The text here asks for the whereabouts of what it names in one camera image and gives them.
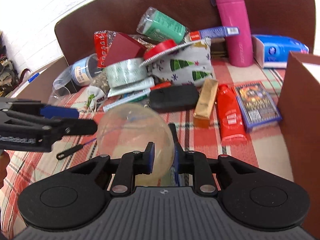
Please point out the blue cotton swab jar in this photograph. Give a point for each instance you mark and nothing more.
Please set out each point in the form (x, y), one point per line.
(85, 70)

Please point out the plaid tablecloth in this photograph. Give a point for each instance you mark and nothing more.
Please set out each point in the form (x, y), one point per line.
(264, 148)

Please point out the red tape roll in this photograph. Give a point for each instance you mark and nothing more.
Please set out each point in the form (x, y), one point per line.
(161, 47)

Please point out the dark red sandpaper sheet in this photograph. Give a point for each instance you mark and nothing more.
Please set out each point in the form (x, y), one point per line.
(122, 48)

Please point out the blue playing card box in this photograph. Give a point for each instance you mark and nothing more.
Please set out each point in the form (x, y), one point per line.
(256, 105)

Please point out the blue tissue pack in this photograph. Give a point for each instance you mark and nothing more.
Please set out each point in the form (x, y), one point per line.
(272, 51)

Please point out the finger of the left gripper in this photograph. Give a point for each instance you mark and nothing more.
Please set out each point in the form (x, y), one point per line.
(50, 111)

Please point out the red snack bag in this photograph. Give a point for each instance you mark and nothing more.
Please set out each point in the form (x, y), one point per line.
(102, 42)

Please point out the red blue toothpaste box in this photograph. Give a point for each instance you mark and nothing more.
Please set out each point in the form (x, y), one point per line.
(215, 32)

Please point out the patterned green tape roll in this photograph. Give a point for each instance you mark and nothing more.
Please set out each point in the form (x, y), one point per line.
(125, 72)

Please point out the person left hand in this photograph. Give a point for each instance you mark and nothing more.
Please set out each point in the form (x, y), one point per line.
(4, 162)

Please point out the christmas tree pouch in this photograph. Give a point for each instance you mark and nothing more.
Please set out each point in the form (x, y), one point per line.
(189, 63)

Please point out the grey drawstring pouch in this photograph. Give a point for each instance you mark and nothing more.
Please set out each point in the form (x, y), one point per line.
(97, 91)

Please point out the green wet wipes canister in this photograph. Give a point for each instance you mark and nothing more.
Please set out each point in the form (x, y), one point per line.
(160, 27)

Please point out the clear plastic funnel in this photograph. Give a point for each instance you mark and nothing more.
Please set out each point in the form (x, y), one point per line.
(129, 127)

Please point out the black case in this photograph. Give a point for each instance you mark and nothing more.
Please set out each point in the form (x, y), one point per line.
(174, 98)

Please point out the red tube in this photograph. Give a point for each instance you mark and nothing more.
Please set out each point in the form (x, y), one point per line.
(232, 130)

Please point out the pink thermos bottle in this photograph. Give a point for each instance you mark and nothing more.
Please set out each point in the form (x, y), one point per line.
(233, 14)

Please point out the clear plastic case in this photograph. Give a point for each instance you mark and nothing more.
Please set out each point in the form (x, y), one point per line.
(64, 80)

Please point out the clear plastic cup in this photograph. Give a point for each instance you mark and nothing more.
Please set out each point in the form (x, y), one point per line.
(57, 96)

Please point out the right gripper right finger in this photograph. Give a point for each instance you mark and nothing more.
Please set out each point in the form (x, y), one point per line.
(196, 164)

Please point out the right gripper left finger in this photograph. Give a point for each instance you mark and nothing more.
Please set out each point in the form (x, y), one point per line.
(129, 166)

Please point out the red cap marker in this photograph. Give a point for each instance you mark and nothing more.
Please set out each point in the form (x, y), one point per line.
(136, 97)

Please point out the gold bar box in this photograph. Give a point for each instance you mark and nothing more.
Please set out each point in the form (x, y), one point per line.
(205, 103)

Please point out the right brown cardboard box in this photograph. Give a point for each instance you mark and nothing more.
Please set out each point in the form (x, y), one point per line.
(299, 107)

